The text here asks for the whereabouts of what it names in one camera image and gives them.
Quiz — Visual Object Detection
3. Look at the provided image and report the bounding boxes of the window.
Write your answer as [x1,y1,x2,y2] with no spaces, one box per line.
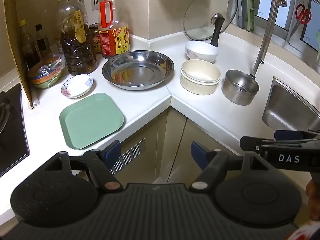
[254,0,320,63]

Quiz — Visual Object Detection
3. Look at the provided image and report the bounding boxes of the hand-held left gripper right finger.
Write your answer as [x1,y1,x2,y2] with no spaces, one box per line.
[188,141,275,192]

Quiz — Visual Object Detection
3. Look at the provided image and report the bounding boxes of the stainless steel basin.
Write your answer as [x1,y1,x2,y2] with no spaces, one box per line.
[101,50,175,91]

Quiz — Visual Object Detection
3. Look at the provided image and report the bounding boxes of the green chopping board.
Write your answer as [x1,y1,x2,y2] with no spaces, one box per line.
[245,0,256,32]

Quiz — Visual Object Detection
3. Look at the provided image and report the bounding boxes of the stainless steel bowl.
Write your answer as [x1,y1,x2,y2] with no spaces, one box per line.
[221,69,260,106]

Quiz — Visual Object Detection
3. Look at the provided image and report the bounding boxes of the red handled seasoning bottle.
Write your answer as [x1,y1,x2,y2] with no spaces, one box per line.
[97,0,131,56]

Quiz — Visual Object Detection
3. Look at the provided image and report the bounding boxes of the bagged colourful bowls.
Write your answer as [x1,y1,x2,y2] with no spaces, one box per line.
[27,53,66,90]

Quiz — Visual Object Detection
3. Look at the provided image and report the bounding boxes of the green square plate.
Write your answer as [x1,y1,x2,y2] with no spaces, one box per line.
[59,92,125,150]

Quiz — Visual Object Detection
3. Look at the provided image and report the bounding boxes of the black capped dark bottle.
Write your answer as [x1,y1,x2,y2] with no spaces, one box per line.
[34,23,52,58]

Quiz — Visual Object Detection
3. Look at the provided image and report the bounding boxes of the yellow capped dark bottle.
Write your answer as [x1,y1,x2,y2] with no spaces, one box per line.
[18,19,42,71]

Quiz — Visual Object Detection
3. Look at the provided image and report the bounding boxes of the dark lidded jar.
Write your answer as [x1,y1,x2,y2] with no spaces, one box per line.
[88,23,103,55]

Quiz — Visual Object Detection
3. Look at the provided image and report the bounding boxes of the person's right hand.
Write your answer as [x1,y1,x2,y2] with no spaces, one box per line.
[305,179,320,222]

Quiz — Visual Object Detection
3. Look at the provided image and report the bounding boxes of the white floral bowl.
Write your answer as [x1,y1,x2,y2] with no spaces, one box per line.
[185,41,219,63]

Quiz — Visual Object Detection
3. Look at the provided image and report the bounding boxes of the cabinet vent grille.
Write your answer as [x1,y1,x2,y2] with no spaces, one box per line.
[109,138,146,176]

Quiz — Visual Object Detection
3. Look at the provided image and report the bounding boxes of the red scissors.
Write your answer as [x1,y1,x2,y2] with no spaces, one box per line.
[287,3,313,43]

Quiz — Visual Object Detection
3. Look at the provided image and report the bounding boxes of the beige base cabinet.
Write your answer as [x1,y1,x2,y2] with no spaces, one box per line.
[74,104,242,185]

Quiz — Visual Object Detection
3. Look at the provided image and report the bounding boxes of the cardboard panel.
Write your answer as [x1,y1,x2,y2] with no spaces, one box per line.
[3,0,35,109]

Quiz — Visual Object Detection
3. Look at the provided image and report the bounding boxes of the cream bowl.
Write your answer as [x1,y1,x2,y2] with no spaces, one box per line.
[180,62,221,96]
[180,59,221,83]

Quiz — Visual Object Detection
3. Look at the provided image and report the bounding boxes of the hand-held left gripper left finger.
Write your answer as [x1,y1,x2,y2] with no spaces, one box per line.
[44,140,123,194]

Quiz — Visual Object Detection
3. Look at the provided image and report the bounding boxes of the black gas stove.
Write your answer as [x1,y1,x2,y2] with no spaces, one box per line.
[0,82,31,178]

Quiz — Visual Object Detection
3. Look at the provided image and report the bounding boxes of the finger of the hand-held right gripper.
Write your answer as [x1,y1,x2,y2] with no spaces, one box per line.
[239,136,308,159]
[274,129,320,141]

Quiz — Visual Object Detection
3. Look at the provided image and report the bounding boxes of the steel kitchen knife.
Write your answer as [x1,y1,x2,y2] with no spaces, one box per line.
[233,0,247,29]

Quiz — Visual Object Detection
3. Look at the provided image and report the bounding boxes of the small floral dish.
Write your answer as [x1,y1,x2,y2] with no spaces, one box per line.
[61,74,94,99]

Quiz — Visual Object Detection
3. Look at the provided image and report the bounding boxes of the stainless steel sink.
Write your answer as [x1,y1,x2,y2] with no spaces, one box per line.
[261,76,320,137]

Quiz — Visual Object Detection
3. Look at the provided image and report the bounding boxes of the large clear oil bottle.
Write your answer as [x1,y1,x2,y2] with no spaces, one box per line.
[55,0,98,76]

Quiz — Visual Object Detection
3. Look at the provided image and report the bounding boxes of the glass pot lid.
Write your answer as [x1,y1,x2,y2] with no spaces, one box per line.
[183,0,238,48]

